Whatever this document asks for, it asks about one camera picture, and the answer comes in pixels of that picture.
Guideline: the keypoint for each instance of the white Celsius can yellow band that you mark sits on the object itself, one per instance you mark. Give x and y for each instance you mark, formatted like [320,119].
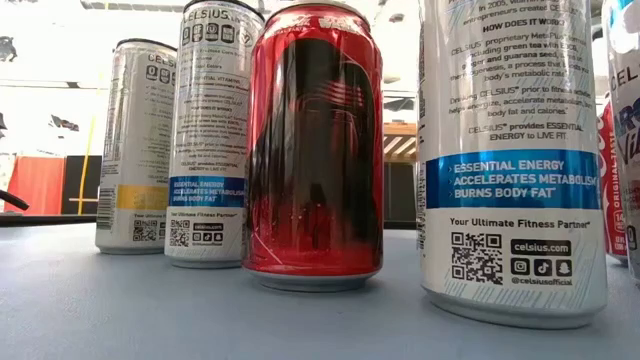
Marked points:
[140,150]

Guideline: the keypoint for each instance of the wooden slatted shelf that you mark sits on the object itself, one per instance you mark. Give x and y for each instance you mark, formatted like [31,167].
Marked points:
[400,131]

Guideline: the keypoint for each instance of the red cola can dark figure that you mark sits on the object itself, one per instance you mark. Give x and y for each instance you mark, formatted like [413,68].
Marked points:
[310,175]

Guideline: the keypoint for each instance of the black partition panel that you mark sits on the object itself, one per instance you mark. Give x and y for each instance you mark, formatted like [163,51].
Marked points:
[72,175]
[400,192]

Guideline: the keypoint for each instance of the white Celsius can blue band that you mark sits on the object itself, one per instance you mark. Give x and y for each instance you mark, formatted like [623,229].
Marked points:
[210,125]
[631,150]
[510,125]

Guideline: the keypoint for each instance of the blue-grey table mat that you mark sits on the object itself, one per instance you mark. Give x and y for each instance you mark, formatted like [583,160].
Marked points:
[300,330]

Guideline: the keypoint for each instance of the red panel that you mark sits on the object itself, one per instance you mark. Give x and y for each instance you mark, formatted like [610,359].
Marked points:
[37,185]

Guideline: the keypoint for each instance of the black rounded bar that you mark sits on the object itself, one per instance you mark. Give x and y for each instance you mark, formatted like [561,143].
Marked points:
[12,199]

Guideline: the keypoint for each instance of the patterned cloth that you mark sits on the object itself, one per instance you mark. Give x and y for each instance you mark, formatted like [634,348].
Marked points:
[5,175]

